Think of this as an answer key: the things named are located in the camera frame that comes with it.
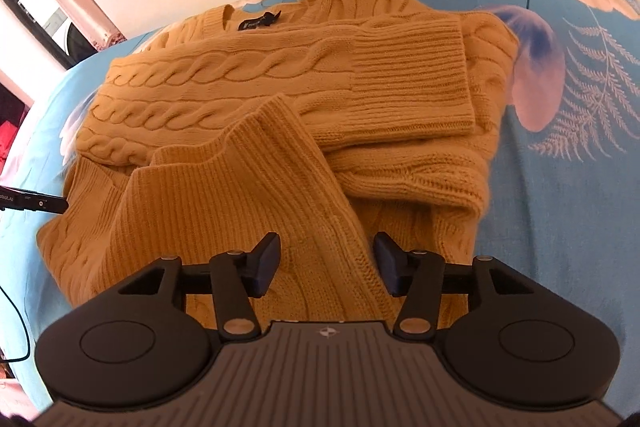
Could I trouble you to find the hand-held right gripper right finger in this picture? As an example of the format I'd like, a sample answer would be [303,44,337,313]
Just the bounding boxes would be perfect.
[374,231,538,341]

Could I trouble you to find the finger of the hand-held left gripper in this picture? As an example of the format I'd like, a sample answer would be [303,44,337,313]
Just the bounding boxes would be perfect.
[0,188,69,214]

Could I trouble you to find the blue floral bed sheet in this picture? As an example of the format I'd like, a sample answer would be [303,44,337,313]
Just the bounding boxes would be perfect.
[0,0,640,413]

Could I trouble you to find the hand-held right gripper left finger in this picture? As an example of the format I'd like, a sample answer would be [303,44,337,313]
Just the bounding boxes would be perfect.
[117,232,281,340]

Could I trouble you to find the black cable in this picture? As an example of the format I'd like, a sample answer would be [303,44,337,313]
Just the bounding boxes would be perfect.
[0,286,29,363]

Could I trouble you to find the red cloth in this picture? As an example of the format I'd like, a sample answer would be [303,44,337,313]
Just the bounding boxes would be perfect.
[0,119,19,164]

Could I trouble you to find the yellow cable-knit cardigan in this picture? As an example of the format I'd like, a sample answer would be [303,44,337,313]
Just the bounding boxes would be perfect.
[36,0,521,323]

